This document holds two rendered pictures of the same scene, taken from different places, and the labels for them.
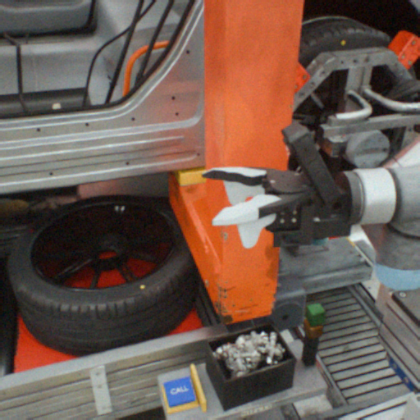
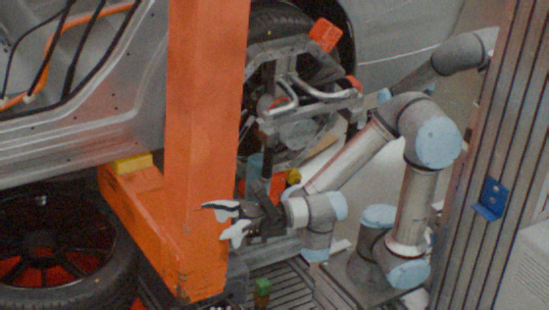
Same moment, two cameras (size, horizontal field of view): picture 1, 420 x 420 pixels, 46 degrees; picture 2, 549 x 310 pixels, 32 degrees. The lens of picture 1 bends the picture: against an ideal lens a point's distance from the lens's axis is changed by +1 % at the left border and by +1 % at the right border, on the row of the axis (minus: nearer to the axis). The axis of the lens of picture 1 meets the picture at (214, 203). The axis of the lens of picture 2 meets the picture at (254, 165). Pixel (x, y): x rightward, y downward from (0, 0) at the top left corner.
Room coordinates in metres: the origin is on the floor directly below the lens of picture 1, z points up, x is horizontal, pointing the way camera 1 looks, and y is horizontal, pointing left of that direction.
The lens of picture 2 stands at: (-1.19, 0.44, 2.70)
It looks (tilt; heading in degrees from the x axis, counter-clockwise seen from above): 36 degrees down; 343
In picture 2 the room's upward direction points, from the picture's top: 6 degrees clockwise
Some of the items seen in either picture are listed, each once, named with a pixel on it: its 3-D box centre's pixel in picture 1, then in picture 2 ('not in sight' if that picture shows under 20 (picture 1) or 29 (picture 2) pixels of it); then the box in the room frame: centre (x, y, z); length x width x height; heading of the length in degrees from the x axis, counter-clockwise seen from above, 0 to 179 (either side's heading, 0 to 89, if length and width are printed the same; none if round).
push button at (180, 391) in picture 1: (179, 392); not in sight; (0.79, 0.09, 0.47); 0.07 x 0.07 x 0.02; 17
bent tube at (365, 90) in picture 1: (401, 88); (323, 77); (1.48, -0.59, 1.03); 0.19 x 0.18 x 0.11; 17
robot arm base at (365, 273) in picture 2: not in sight; (374, 259); (0.73, -0.53, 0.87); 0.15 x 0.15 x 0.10
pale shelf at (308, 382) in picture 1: (240, 384); not in sight; (0.84, -0.07, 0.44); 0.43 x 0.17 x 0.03; 107
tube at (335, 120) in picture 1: (344, 95); (274, 88); (1.42, -0.40, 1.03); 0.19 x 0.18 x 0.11; 17
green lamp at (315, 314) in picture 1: (315, 314); (262, 286); (0.90, -0.26, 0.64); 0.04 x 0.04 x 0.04; 17
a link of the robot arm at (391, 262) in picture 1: (400, 243); (315, 234); (0.59, -0.28, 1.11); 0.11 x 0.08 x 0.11; 6
